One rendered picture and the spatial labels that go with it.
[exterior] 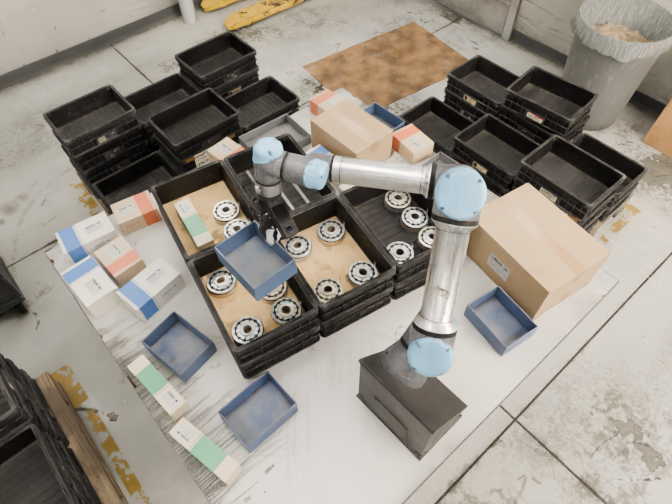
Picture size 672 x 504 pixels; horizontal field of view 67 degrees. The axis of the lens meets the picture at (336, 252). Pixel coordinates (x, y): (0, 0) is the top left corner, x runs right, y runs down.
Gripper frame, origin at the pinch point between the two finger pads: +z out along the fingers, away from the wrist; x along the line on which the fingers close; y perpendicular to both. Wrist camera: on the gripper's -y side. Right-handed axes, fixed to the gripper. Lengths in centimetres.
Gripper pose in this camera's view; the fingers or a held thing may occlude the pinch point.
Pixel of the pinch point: (274, 242)
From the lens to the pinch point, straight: 154.7
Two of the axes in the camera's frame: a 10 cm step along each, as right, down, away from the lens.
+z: -0.8, 6.5, 7.6
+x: -7.7, 4.5, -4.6
